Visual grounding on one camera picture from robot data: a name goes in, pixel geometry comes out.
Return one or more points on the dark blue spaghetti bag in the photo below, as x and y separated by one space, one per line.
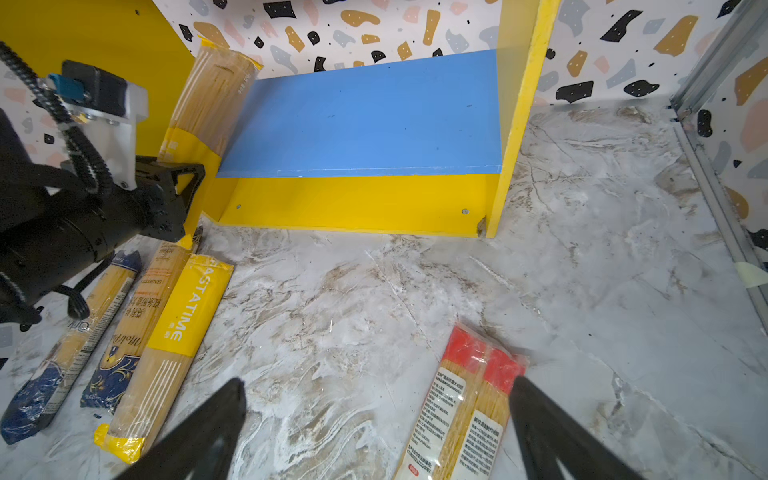
34 406

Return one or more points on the yellow Pastatime spaghetti bag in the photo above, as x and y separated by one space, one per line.
166 360

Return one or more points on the red clear spaghetti bag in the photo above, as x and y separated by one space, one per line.
461 424

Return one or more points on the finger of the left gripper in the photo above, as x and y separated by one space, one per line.
166 192

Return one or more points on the yellow shelf with coloured boards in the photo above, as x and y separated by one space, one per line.
390 117

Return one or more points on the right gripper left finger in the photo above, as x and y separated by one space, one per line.
203 445

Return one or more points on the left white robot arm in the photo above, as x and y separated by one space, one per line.
27 191

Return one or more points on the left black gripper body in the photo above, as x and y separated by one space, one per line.
41 254

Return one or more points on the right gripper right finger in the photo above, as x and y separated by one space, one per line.
552 443

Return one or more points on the orange blue spaghetti bag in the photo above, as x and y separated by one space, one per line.
110 380

